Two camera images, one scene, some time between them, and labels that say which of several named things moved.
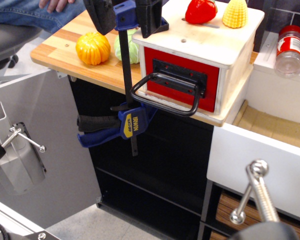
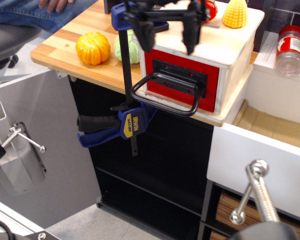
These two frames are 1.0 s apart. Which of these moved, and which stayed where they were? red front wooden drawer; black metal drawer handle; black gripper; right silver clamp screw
Moved: black gripper
Stayed: right silver clamp screw; red front wooden drawer; black metal drawer handle
